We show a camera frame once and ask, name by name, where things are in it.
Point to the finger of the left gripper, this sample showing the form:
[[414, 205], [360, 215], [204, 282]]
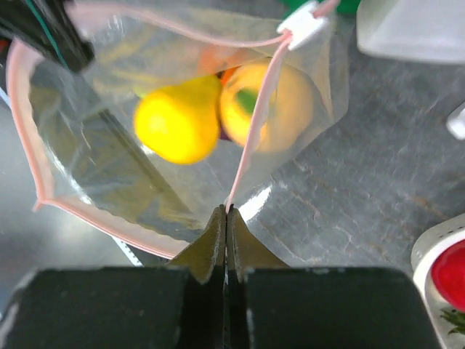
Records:
[[46, 27]]

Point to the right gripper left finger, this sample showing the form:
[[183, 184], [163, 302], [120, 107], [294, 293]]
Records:
[[179, 304]]

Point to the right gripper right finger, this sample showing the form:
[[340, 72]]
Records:
[[275, 306]]

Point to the clear pink-dotted zip bag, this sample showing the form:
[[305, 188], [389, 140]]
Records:
[[77, 128]]

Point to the yellow pear toy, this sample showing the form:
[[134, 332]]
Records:
[[180, 122]]

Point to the orange toy fruit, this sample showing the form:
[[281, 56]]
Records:
[[220, 61]]

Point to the red apple toy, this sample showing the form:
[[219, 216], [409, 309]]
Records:
[[448, 275]]

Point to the yellow-orange mango toy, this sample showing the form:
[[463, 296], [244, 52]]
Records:
[[290, 107]]

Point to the white fruit basket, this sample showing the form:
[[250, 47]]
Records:
[[427, 248]]

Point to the silver clothes rack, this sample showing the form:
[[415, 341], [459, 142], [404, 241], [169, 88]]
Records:
[[418, 31]]

